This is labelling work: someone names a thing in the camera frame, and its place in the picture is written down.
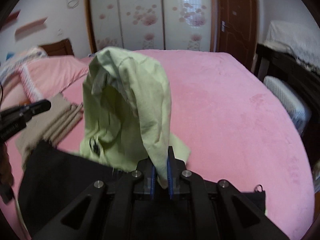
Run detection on green and black hooded jacket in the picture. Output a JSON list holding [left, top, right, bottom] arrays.
[[17, 45, 269, 240]]

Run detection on person's left hand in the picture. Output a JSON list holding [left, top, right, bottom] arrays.
[[0, 144, 14, 186]]

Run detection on pink cartoon cushion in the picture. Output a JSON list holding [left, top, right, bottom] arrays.
[[1, 82, 30, 111]]

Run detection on folded beige knit sweater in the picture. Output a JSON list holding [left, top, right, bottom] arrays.
[[16, 94, 83, 170]]

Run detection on floral folded quilt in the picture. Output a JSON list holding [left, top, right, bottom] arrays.
[[1, 46, 48, 83]]

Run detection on pink ruffled pillow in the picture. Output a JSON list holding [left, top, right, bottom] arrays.
[[18, 55, 88, 102]]

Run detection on pink bed sheet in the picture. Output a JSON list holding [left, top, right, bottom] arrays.
[[9, 47, 315, 239]]

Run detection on wooden headboard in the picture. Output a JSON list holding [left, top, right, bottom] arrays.
[[39, 38, 74, 56]]

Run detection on white covered piano stool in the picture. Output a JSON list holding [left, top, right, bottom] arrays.
[[263, 76, 311, 136]]

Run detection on black piano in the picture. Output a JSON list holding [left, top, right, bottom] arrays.
[[253, 42, 320, 140]]

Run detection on floral sliding wardrobe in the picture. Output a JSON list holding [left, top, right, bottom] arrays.
[[85, 0, 214, 52]]

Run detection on brown wooden door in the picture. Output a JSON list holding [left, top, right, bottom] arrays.
[[217, 0, 258, 70]]

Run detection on white lace cover cloth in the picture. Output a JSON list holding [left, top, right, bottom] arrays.
[[263, 20, 319, 74]]

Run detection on pink wall shelf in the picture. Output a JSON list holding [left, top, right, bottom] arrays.
[[15, 17, 48, 41]]

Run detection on red wall shelf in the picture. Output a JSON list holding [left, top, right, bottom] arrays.
[[3, 10, 20, 25]]

